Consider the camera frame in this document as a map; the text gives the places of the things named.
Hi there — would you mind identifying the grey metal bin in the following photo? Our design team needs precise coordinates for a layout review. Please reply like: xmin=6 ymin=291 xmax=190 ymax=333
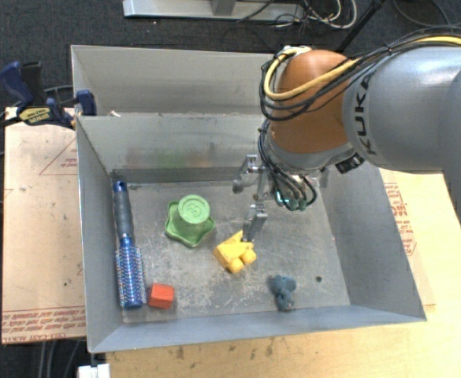
xmin=70 ymin=44 xmax=427 ymax=354

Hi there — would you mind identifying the blue round hairbrush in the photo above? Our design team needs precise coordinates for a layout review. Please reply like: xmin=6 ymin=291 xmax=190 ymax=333
xmin=111 ymin=180 xmax=148 ymax=311

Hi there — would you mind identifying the yellow toy car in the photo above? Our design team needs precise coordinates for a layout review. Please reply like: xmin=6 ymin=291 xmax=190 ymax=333
xmin=212 ymin=229 xmax=258 ymax=274

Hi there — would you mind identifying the brown cardboard board red print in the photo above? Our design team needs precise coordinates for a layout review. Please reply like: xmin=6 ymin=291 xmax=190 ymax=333
xmin=1 ymin=106 xmax=438 ymax=346

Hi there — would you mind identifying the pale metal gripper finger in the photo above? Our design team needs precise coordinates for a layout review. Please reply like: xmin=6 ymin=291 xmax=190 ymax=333
xmin=250 ymin=203 xmax=270 ymax=244
xmin=242 ymin=205 xmax=258 ymax=243

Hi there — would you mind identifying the blue-grey toy animal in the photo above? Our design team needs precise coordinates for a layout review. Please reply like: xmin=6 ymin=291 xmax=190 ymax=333
xmin=268 ymin=274 xmax=298 ymax=313

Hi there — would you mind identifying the orange-red cube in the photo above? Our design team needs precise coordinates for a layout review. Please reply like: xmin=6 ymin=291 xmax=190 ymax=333
xmin=147 ymin=283 xmax=176 ymax=310

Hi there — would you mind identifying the green star-shaped toy cup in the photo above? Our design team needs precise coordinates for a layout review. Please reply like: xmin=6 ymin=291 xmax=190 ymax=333
xmin=163 ymin=194 xmax=217 ymax=249

